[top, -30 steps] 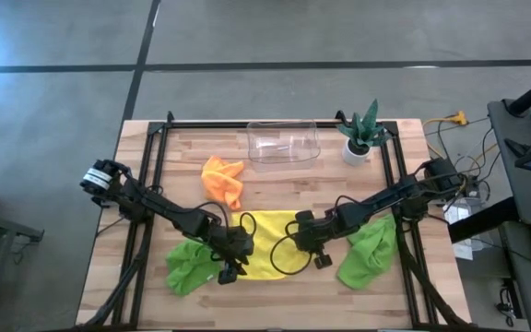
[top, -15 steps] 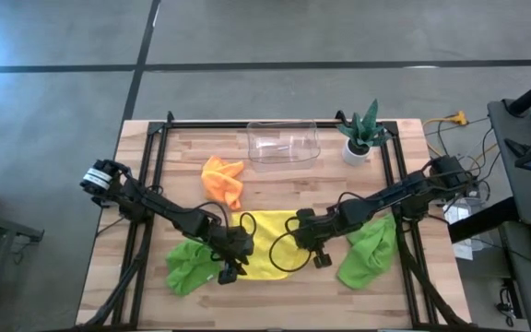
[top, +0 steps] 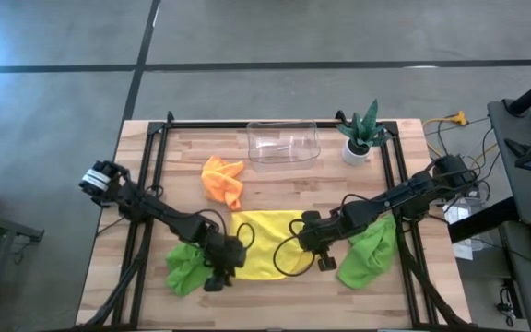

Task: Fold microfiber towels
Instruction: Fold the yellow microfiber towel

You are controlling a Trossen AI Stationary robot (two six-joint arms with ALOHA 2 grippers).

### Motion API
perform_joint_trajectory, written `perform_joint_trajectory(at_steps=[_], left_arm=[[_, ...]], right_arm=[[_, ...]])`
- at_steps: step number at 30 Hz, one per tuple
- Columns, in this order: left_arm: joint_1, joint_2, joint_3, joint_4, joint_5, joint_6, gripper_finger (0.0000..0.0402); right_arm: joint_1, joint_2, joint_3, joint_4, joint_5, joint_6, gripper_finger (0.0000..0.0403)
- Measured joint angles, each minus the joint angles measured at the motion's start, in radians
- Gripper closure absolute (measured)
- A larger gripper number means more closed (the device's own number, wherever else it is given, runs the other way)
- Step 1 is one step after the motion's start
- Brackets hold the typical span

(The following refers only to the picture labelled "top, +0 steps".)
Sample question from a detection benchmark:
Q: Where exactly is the black floor beam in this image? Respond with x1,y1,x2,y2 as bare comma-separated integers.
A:
446,196,521,244

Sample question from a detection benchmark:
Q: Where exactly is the grey side desk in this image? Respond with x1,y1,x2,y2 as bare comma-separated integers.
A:
486,98,531,228

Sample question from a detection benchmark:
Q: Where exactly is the green cloth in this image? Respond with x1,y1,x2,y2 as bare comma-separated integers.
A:
165,242,215,297

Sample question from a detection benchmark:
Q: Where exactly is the yellow microfiber towel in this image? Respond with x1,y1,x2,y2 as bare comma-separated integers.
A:
230,209,315,281

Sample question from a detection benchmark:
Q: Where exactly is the clear plastic bin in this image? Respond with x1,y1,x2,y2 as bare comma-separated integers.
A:
245,119,321,170

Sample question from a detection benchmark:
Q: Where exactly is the green microfiber towel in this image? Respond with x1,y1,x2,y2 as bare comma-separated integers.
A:
336,213,398,291

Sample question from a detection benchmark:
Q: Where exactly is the green succulent plant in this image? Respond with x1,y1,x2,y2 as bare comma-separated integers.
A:
336,98,392,156

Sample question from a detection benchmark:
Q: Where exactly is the black aluminium table frame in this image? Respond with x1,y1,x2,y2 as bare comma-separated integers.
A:
80,110,475,331

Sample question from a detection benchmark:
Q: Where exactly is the orange microfiber towel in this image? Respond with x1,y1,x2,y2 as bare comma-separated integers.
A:
200,155,246,211

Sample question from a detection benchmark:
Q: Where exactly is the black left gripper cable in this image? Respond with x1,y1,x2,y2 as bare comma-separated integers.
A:
234,221,256,253

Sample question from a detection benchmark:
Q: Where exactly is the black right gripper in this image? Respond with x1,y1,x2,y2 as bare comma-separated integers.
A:
296,210,341,272

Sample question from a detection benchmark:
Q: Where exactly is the yellow extension cord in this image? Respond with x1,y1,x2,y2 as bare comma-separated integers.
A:
421,110,470,136

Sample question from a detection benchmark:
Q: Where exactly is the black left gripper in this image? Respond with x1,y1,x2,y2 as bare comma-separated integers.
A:
199,231,249,293

